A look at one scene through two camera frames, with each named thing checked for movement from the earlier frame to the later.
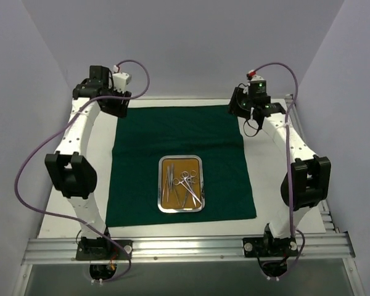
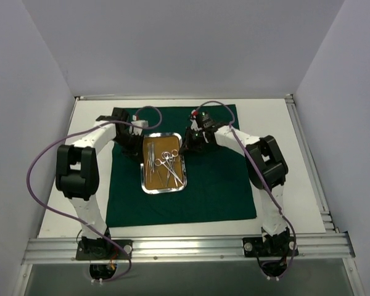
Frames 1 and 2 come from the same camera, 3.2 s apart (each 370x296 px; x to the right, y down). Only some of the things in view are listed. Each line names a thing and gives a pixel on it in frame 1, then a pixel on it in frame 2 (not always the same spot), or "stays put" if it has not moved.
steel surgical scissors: [187, 177] -> [169, 156]
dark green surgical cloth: [147, 132] stays put
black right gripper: [237, 105] -> [188, 143]
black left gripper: [115, 106] -> [133, 145]
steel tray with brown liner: [180, 184] -> [163, 169]
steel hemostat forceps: [185, 175] -> [169, 158]
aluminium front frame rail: [332, 246] stays put
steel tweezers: [168, 183] -> [149, 163]
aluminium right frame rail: [328, 222] stays put
